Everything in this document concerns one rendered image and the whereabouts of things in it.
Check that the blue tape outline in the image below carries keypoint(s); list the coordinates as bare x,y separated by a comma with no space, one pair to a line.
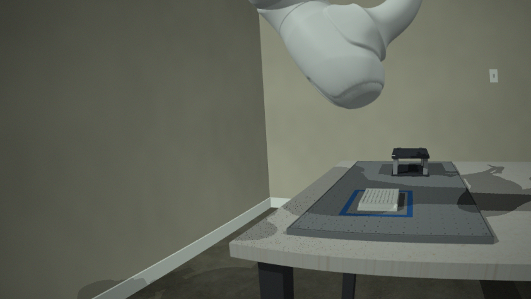
351,199

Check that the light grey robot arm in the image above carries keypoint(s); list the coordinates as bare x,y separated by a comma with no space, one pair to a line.
339,48

